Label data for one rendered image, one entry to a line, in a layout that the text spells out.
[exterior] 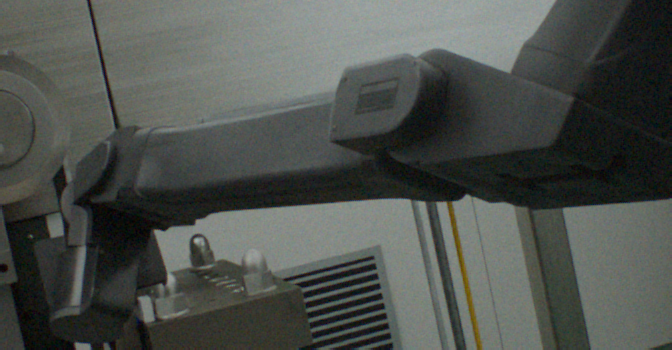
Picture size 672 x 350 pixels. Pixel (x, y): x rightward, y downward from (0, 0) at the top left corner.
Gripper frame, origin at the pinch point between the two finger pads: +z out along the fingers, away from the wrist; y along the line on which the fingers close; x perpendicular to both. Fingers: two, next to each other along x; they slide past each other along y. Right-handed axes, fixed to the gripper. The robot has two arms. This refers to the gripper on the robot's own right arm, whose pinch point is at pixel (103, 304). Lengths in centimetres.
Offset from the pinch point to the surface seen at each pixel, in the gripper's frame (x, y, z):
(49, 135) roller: 18.6, -0.7, -0.8
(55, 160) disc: 16.8, -0.6, 1.1
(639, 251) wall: 84, 214, 269
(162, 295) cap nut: 2.5, 6.4, 7.4
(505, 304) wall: 79, 158, 272
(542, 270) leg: 13, 72, 60
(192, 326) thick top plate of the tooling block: -1.4, 8.4, 7.6
